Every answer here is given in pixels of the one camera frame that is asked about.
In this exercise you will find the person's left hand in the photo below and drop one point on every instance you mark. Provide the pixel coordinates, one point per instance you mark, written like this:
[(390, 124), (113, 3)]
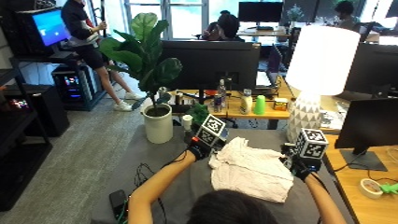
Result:
[(198, 148)]

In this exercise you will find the person's right hand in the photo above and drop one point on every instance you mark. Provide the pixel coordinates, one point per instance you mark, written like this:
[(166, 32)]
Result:
[(302, 166)]

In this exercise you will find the white cloth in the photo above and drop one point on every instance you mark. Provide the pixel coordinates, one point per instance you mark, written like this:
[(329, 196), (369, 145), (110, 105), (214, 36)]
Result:
[(249, 171)]

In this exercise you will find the white left marker cube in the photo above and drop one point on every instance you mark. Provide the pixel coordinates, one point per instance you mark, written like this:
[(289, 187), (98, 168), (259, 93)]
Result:
[(210, 130)]

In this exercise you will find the white marker cube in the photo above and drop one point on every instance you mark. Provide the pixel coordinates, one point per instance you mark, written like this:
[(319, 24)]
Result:
[(210, 130), (311, 143)]

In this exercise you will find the white right marker cube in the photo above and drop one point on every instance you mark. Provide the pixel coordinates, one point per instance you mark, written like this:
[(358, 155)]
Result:
[(311, 143)]

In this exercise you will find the small white cup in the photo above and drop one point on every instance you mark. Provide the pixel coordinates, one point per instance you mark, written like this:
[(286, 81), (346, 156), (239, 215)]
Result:
[(186, 122)]

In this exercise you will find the small green artificial plant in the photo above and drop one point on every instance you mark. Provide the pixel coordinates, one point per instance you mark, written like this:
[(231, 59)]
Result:
[(200, 113)]

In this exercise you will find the dark drink can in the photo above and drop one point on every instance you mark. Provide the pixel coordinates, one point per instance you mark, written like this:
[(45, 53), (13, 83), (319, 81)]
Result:
[(217, 104)]

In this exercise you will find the green plastic cup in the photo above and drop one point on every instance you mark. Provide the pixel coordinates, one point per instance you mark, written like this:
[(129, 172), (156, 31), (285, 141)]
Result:
[(259, 105)]

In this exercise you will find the white plant pot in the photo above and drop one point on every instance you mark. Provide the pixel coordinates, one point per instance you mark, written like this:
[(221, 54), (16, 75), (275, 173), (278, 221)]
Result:
[(158, 127)]

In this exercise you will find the clear water bottle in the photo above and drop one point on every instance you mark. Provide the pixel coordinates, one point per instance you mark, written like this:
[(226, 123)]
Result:
[(221, 91)]

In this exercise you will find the the person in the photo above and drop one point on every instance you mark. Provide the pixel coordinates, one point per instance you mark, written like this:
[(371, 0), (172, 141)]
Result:
[(231, 208)]

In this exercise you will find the black monitor with flat stand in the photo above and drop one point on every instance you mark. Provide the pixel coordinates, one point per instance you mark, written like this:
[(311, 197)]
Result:
[(370, 124)]

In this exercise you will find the white tape roll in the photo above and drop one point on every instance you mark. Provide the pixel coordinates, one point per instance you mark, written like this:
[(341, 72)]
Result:
[(370, 188)]

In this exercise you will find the light wooden desk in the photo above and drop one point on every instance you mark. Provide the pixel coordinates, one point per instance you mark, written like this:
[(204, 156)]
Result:
[(365, 208)]

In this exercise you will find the wide black monitor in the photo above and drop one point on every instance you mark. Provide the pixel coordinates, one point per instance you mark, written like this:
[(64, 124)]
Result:
[(209, 63)]

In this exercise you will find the green plastic object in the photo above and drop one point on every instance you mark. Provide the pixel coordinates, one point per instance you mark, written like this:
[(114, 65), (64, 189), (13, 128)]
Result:
[(389, 188)]

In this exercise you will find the white table lamp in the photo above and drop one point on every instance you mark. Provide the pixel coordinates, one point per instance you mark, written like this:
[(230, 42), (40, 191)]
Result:
[(321, 62)]

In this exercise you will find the black phone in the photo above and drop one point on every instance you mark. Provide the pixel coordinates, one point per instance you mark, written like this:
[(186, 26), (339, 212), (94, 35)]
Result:
[(117, 202)]

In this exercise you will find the green large-leaf plant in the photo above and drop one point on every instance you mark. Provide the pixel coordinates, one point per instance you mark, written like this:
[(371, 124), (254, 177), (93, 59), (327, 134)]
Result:
[(142, 56)]

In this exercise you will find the computer tower with lights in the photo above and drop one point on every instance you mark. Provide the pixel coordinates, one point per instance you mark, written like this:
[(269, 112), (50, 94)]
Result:
[(74, 85)]

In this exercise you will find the black cabinet box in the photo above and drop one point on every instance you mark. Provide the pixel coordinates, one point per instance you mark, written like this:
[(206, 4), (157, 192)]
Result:
[(49, 109)]

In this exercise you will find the black background monitor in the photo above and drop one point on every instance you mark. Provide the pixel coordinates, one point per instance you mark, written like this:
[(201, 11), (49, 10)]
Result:
[(259, 11)]

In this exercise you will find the black shelf rack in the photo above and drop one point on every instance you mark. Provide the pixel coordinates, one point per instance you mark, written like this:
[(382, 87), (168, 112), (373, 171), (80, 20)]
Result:
[(16, 161)]

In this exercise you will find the monitor with blue screen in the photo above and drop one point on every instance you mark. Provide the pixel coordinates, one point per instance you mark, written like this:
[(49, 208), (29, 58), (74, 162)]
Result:
[(46, 28)]

